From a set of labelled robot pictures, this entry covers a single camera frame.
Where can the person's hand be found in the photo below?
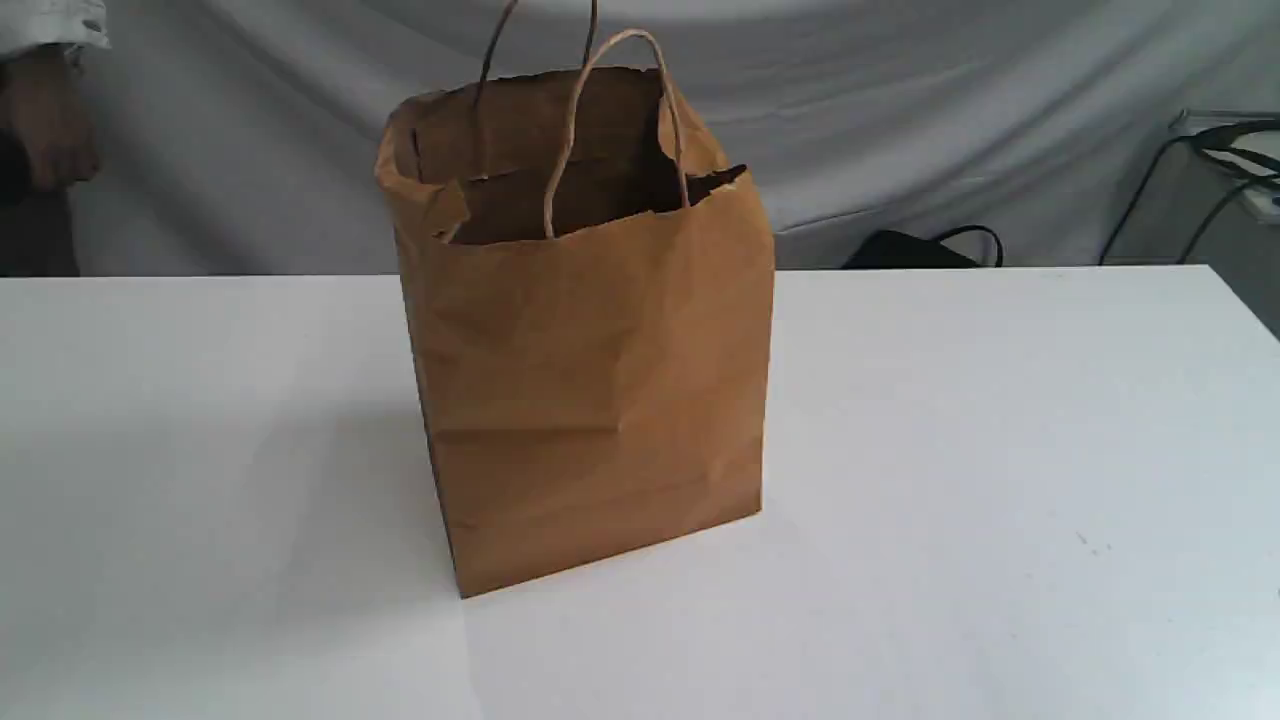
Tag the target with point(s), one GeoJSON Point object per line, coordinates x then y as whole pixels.
{"type": "Point", "coordinates": [44, 112]}

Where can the brown paper bag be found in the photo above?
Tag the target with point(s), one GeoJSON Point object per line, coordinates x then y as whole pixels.
{"type": "Point", "coordinates": [588, 283]}

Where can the black bag behind table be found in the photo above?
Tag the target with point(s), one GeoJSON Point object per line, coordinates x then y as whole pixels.
{"type": "Point", "coordinates": [892, 250]}

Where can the person's torso in dark clothing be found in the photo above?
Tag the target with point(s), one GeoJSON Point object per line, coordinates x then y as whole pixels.
{"type": "Point", "coordinates": [37, 237]}

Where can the grey equipment at right edge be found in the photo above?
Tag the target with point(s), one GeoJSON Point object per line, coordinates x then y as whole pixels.
{"type": "Point", "coordinates": [1243, 146]}

